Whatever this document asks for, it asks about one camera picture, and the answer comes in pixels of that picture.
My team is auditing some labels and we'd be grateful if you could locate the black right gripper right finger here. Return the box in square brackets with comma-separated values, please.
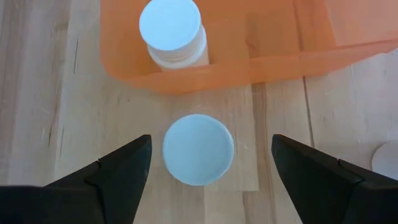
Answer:
[271, 134, 398, 224]

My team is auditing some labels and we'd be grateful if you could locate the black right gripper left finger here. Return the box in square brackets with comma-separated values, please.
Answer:
[0, 134, 152, 224]

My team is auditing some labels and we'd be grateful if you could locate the white plastic pill bottle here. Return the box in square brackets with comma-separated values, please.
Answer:
[139, 0, 210, 72]
[162, 113, 235, 187]
[371, 140, 398, 181]

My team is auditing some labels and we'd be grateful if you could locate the translucent orange plastic basket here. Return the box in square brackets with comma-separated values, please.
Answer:
[99, 0, 398, 95]

